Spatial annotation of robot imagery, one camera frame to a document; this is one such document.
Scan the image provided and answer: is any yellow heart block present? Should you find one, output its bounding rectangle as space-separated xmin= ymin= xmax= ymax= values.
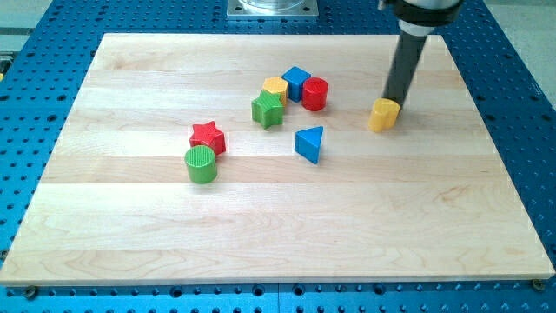
xmin=368 ymin=98 xmax=400 ymax=132

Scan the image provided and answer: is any yellow hexagon block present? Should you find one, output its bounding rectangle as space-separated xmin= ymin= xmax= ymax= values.
xmin=262 ymin=77 xmax=288 ymax=107

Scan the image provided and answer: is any blue triangle block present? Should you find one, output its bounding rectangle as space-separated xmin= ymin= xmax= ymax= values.
xmin=294 ymin=126 xmax=324 ymax=164

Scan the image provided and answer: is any green star block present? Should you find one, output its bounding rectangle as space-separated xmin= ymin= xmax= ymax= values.
xmin=251 ymin=90 xmax=284 ymax=129

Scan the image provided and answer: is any red star block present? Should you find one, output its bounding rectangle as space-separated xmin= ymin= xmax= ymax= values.
xmin=189 ymin=121 xmax=227 ymax=156

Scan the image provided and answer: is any red cylinder block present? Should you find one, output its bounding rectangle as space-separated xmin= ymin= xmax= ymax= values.
xmin=301 ymin=77 xmax=328 ymax=111

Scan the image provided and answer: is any green cylinder block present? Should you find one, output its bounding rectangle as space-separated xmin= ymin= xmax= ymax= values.
xmin=184 ymin=145 xmax=217 ymax=184

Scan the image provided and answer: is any blue cube block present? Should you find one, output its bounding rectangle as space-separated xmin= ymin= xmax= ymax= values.
xmin=281 ymin=66 xmax=311 ymax=102

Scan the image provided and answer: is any light wooden board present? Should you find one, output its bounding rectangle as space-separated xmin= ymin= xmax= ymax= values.
xmin=1 ymin=33 xmax=554 ymax=286

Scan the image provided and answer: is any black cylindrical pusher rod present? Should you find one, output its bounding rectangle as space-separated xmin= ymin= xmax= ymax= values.
xmin=382 ymin=31 xmax=427 ymax=108

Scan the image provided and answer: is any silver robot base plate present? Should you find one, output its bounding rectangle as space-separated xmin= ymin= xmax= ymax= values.
xmin=227 ymin=0 xmax=319 ymax=18

